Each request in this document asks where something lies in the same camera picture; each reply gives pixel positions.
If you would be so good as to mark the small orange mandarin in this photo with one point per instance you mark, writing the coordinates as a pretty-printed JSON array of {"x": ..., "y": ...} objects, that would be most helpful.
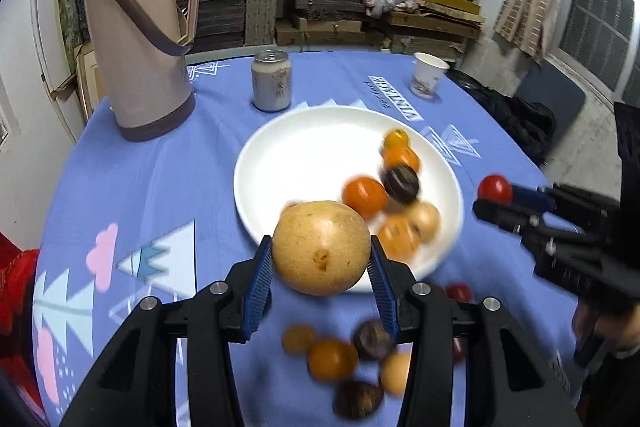
[{"x": 401, "y": 155}]

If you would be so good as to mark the silver drink can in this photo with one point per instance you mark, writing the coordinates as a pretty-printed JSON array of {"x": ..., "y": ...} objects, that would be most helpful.
[{"x": 271, "y": 80}]

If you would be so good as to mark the small yellow orange back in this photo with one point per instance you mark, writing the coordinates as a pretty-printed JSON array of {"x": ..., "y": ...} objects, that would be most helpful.
[{"x": 395, "y": 138}]

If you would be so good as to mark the large orange mandarin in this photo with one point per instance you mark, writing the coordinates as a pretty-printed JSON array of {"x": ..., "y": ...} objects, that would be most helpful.
[{"x": 365, "y": 195}]

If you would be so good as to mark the red cherry tomato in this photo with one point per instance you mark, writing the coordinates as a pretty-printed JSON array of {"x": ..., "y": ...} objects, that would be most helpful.
[
  {"x": 496, "y": 188},
  {"x": 459, "y": 350},
  {"x": 460, "y": 292}
]

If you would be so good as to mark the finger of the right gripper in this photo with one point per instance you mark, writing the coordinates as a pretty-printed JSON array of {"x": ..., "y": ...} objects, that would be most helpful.
[
  {"x": 514, "y": 219},
  {"x": 533, "y": 200}
]

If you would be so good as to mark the person right hand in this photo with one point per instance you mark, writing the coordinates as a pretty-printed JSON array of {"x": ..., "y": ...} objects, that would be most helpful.
[{"x": 623, "y": 331}]

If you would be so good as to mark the small yellow orange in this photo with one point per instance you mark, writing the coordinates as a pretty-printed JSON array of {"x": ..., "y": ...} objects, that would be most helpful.
[
  {"x": 331, "y": 360},
  {"x": 395, "y": 138}
]

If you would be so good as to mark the window with grey frame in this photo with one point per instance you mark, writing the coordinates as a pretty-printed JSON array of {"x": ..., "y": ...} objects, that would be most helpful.
[{"x": 598, "y": 41}]

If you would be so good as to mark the white paper cup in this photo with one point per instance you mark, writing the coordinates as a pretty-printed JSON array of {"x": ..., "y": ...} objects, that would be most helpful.
[{"x": 428, "y": 70}]

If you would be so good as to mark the red cherry tomato back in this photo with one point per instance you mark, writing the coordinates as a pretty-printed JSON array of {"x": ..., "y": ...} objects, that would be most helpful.
[{"x": 459, "y": 350}]

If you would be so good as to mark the yellow pear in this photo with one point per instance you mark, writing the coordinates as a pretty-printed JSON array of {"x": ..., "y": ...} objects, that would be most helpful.
[
  {"x": 320, "y": 248},
  {"x": 393, "y": 374},
  {"x": 424, "y": 219}
]

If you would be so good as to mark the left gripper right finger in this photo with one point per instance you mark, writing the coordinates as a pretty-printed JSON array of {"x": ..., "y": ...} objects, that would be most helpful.
[{"x": 414, "y": 312}]

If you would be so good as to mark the blue patterned tablecloth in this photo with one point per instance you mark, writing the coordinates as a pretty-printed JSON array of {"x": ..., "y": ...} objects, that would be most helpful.
[{"x": 116, "y": 197}]

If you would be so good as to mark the small yellow orange front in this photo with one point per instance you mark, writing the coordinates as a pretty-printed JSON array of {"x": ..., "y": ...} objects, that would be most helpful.
[{"x": 331, "y": 360}]

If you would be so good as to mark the striped tan small melon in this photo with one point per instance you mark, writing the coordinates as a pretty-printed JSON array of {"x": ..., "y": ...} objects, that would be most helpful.
[{"x": 399, "y": 238}]

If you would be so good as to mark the red fabric item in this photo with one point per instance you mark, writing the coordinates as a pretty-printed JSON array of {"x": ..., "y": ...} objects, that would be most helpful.
[{"x": 18, "y": 270}]

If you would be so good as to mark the beige thermos flask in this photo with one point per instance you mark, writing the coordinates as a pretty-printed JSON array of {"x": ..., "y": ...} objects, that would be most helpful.
[{"x": 141, "y": 48}]

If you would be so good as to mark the yellow pear front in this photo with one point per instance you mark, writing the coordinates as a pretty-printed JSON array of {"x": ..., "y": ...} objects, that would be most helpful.
[{"x": 393, "y": 374}]

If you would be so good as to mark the dark clothes pile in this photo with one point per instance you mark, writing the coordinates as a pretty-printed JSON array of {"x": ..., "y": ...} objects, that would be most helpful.
[{"x": 531, "y": 125}]

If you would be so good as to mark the dark mangosteen back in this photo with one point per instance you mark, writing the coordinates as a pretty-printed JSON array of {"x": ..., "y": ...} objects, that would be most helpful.
[{"x": 372, "y": 342}]

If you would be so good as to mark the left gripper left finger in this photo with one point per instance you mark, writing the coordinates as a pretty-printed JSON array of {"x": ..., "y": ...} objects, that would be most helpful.
[{"x": 224, "y": 312}]

